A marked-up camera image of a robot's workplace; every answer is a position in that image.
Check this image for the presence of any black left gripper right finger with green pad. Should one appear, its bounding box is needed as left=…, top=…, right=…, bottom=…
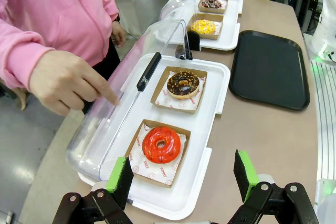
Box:
left=227, top=149, right=320, bottom=224

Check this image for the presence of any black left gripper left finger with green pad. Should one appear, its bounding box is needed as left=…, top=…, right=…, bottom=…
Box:
left=52, top=156, right=136, bottom=224

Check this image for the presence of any person's left forearm, pink sleeve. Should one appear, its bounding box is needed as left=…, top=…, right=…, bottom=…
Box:
left=103, top=0, right=121, bottom=23

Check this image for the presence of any person's right forearm, pink sleeve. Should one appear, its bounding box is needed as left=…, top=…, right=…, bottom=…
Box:
left=0, top=18, right=56, bottom=90

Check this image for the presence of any brown cardboard donut tray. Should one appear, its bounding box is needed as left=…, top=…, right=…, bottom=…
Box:
left=150, top=66, right=208, bottom=115
left=125, top=119, right=192, bottom=189
left=186, top=13, right=224, bottom=41
left=197, top=0, right=229, bottom=15

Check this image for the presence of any red glazed donut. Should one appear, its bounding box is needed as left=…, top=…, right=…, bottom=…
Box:
left=142, top=126, right=182, bottom=163

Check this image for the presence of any black plastic serving tray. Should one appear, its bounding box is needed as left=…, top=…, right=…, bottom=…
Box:
left=228, top=30, right=311, bottom=112

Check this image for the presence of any chocolate donut with nut crumbs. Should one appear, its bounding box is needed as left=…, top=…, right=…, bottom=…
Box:
left=166, top=71, right=201, bottom=100

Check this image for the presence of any yellow frosted donut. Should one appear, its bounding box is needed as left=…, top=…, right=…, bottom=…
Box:
left=190, top=19, right=217, bottom=36

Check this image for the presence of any chocolate donut with coloured sprinkles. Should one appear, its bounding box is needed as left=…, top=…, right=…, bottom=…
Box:
left=201, top=0, right=223, bottom=9

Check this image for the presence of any person's right hand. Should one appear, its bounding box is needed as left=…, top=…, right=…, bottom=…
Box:
left=29, top=49, right=120, bottom=117

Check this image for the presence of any person's left hand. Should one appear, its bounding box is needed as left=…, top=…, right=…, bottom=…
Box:
left=111, top=20, right=127, bottom=48

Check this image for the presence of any white printed paper liner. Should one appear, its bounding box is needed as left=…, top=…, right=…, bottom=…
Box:
left=129, top=123, right=188, bottom=186
left=190, top=20, right=224, bottom=36
left=155, top=70, right=206, bottom=111

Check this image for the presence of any white plastic display base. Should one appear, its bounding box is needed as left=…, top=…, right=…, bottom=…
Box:
left=77, top=52, right=232, bottom=221
left=167, top=0, right=244, bottom=51

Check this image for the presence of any person's torso, pink hoodie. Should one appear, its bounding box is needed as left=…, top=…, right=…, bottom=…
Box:
left=0, top=0, right=122, bottom=81

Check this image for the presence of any aluminium profile robot mount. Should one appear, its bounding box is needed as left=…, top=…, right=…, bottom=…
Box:
left=310, top=59, right=336, bottom=180

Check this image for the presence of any clear dome lid, black handle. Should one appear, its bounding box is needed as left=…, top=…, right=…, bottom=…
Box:
left=65, top=19, right=194, bottom=183
left=160, top=0, right=220, bottom=51

